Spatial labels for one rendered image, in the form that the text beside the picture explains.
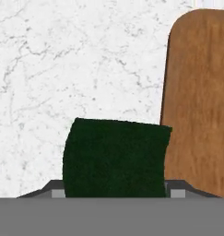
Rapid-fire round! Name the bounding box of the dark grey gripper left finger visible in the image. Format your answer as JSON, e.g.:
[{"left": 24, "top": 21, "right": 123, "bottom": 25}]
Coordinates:
[{"left": 17, "top": 179, "right": 66, "bottom": 199}]

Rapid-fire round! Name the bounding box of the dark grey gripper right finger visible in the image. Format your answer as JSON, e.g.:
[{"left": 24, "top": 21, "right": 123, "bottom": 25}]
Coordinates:
[{"left": 164, "top": 179, "right": 222, "bottom": 199}]

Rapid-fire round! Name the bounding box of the dark green sponge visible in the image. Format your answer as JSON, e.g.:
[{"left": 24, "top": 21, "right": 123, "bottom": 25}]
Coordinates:
[{"left": 62, "top": 117, "right": 173, "bottom": 198}]

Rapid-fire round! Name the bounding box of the brown wooden cutting board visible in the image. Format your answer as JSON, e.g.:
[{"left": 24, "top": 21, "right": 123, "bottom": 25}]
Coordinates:
[{"left": 159, "top": 8, "right": 224, "bottom": 199}]

